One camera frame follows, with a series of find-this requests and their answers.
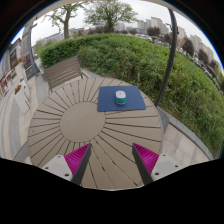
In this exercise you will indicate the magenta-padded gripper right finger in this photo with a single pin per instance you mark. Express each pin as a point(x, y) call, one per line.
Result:
point(164, 165)

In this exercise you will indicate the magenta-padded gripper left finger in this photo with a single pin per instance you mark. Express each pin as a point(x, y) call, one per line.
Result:
point(60, 165)

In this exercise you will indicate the white and teal computer mouse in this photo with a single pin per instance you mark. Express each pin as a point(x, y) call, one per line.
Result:
point(120, 97)

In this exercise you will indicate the blue rectangular mouse pad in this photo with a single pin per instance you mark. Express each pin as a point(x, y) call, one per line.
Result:
point(108, 100)

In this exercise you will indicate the white planter with red flowers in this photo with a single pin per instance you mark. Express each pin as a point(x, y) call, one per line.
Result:
point(19, 70)
point(22, 100)

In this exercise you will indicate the slatted wooden chair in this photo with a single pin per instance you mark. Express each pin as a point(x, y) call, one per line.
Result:
point(63, 71)

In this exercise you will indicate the long green hedge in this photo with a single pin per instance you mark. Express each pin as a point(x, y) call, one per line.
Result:
point(133, 60)

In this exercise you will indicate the dark curved umbrella pole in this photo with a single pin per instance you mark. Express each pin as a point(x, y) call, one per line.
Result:
point(171, 50)

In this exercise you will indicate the tall grey sign pillar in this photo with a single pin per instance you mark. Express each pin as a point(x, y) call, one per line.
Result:
point(27, 50)

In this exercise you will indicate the bare-trunked leafy tree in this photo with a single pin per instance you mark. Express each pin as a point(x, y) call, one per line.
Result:
point(66, 20)

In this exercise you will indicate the round-crowned green tree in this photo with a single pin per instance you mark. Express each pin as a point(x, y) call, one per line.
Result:
point(110, 13)

